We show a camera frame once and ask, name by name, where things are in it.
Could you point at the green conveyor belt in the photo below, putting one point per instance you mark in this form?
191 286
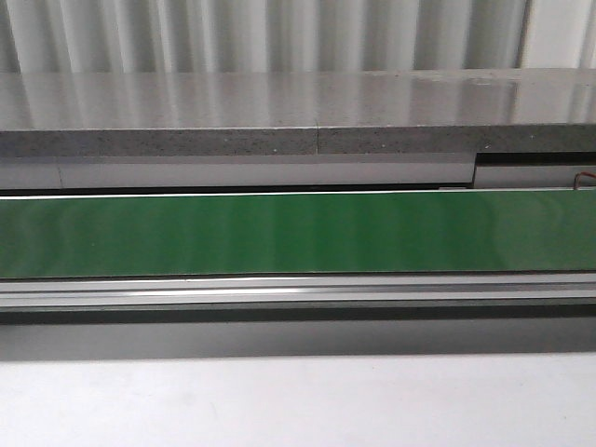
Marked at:
378 232

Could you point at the grey stone counter slab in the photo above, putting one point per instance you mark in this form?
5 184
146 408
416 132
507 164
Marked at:
293 114

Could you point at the grey conveyor frame rail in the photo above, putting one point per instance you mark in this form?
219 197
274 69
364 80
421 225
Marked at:
301 289

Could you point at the white pleated curtain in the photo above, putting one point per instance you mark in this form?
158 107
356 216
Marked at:
294 36

